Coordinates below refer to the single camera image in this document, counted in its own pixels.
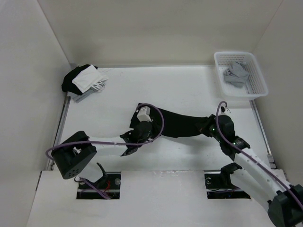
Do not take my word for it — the folded grey tank top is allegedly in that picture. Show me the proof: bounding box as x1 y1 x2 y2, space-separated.
67 87 96 103

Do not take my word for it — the white plastic basket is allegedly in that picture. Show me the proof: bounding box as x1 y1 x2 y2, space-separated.
214 52 268 101

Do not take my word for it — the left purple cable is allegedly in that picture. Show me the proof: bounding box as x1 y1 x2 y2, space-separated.
45 103 165 164

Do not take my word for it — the folded white tank top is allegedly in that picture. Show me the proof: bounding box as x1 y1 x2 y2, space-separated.
72 65 108 93

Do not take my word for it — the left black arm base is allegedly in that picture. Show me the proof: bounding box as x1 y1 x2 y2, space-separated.
74 163 122 200

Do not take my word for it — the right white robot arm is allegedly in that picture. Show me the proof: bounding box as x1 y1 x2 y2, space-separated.
197 115 303 227

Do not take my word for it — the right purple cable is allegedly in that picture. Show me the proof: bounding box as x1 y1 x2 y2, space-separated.
216 101 303 213

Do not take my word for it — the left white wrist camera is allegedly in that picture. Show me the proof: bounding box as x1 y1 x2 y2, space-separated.
136 106 152 122

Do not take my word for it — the folded black tank top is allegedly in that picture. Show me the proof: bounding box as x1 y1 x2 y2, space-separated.
62 64 98 96

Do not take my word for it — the purple cable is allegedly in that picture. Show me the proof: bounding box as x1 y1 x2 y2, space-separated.
45 103 165 164
216 101 303 213

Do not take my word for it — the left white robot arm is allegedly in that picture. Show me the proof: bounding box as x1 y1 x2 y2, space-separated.
50 121 163 189

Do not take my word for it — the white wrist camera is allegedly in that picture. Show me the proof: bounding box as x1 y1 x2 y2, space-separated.
220 106 231 116
136 106 152 122

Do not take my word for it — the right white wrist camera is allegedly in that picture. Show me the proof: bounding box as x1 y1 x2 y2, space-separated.
220 106 231 116

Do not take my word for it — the grey tank top in basket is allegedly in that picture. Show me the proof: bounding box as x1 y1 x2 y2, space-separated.
223 61 250 88

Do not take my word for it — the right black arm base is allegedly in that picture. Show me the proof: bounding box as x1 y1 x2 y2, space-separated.
205 163 251 199

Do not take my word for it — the black tank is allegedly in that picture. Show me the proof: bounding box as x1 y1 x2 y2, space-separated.
62 64 98 96
129 103 211 139

